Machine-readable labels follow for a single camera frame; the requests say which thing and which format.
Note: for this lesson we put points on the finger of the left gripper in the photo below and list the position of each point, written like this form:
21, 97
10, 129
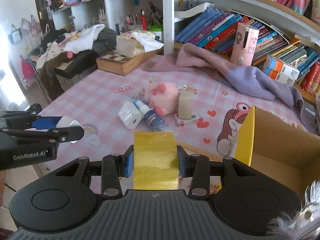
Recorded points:
45, 122
67, 134

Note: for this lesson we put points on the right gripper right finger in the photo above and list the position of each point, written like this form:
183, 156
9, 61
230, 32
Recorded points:
184, 162

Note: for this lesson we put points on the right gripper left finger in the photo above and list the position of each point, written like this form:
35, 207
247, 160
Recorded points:
126, 166

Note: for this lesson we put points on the staples box red white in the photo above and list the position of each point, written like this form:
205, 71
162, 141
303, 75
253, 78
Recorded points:
185, 122

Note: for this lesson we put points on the blue spray bottle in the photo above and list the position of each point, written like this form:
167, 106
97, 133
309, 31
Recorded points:
153, 120

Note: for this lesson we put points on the pink plush pig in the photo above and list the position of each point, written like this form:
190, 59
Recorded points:
161, 96

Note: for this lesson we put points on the pink checked tablecloth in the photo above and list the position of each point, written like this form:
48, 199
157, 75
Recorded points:
96, 100

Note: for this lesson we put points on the beige foam block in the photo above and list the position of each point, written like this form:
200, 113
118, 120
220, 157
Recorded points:
185, 105

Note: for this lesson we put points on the pile of clothes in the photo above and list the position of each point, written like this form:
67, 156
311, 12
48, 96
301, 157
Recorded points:
97, 38

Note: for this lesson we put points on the yellow cardboard box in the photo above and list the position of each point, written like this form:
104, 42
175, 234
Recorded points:
279, 150

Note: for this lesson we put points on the wooden chess box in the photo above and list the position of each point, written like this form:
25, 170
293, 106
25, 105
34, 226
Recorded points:
116, 63

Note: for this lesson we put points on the pink purple blanket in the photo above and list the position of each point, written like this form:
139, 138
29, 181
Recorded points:
247, 80

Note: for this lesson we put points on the tissue pack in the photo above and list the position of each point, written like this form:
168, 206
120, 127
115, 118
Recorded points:
134, 43

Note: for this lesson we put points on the orange white medicine box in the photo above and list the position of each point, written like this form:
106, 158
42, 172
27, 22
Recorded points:
280, 71

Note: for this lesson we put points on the pink device box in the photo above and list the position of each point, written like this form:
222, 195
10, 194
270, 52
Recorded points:
244, 45

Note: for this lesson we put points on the row of leaning books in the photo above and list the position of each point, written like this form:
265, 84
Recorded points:
215, 30

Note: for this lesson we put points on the white bookshelf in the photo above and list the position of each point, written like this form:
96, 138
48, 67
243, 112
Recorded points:
287, 20

